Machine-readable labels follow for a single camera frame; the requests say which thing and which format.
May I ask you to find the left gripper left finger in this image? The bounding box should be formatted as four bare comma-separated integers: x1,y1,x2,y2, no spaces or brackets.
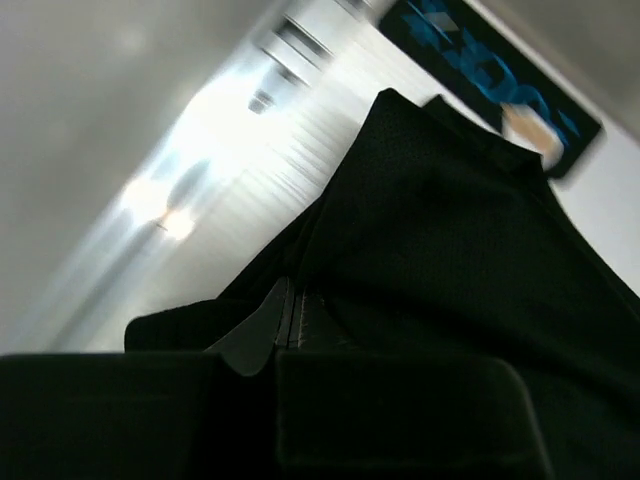
1,280,291,479

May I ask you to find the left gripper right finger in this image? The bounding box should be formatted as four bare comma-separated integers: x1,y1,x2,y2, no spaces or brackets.
275,294,554,479

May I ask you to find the black t shirt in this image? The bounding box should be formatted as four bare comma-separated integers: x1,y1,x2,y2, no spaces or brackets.
124,89,639,479

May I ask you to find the blue label sticker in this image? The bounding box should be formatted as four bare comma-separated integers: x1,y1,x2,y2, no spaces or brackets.
378,1,602,179

